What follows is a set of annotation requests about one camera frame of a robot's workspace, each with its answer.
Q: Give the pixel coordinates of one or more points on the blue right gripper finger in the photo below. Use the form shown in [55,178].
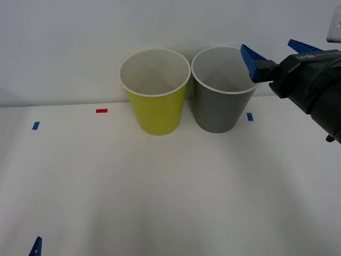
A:
[255,64]
[303,46]

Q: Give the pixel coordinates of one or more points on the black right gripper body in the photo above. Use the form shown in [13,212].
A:
[301,74]

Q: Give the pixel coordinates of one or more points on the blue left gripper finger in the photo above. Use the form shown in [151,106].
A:
[36,248]

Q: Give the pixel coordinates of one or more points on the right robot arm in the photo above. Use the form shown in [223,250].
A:
[330,117]

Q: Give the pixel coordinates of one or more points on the yellow-green plastic bin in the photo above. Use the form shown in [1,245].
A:
[157,114]

